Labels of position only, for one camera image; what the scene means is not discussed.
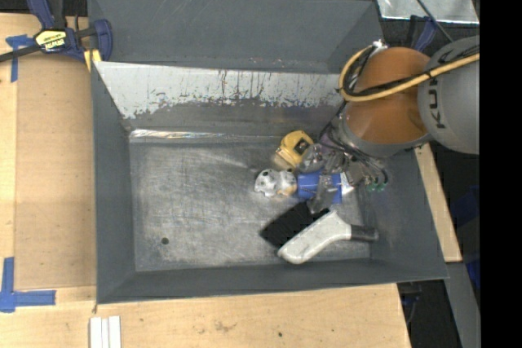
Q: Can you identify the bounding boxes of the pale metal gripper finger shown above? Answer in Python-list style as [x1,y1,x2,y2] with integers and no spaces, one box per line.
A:
[308,174,340,215]
[299,143,328,174]

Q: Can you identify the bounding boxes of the blue and white can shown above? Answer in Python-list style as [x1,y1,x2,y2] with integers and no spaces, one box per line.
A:
[294,170,355,203]

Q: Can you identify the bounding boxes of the yellow and black tape measure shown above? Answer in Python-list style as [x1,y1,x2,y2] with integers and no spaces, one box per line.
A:
[272,130,315,173]

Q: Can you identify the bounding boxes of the dark flat block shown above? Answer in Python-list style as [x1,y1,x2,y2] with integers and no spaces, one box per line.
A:
[259,200,330,250]

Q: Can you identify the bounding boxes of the white tool with black tip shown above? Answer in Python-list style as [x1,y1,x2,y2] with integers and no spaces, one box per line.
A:
[276,209,380,266]

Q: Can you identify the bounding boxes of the grey metal bin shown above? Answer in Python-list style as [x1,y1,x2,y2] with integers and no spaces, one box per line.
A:
[86,0,450,305]

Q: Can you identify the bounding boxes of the pale wood flat board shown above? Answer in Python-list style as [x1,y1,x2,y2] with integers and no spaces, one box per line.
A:
[13,55,99,291]

